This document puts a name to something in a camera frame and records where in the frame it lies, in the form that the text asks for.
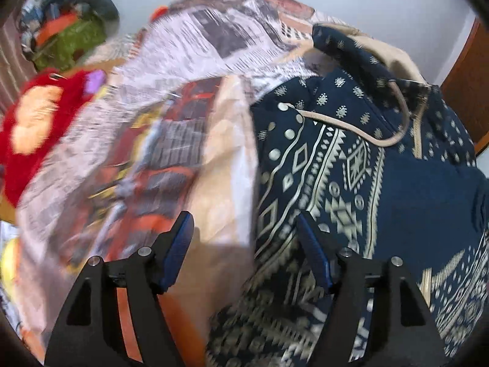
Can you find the orange cloth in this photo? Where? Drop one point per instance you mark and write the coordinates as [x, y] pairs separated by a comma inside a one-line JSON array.
[[55, 28]]

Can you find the red and yellow plush garment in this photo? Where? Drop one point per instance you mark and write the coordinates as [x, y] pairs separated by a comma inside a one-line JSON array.
[[70, 88]]

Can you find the purple toy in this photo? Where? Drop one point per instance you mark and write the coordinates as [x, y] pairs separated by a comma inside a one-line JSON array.
[[95, 81]]

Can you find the brown striped cloth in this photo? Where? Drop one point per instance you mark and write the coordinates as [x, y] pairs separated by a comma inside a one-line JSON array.
[[11, 68]]

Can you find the wooden door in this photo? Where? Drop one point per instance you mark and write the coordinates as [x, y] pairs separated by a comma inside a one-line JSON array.
[[468, 84]]

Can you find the newspaper print blanket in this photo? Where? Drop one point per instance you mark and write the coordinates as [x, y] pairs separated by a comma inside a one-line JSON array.
[[214, 46]]

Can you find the dark grey bag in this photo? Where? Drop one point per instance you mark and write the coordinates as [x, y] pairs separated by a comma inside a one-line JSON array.
[[99, 5]]

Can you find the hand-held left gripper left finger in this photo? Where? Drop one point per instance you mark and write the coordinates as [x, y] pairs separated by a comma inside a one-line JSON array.
[[176, 252]]

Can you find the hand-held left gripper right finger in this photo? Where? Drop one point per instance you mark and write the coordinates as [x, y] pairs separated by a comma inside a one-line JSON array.
[[313, 252]]

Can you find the navy patterned hoodie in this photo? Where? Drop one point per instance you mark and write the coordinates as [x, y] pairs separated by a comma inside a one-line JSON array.
[[420, 206]]

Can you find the green cloth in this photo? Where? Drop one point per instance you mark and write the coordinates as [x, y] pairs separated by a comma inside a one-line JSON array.
[[72, 42]]

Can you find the yellow cloth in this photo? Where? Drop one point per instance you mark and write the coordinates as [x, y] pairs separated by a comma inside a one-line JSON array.
[[9, 263]]

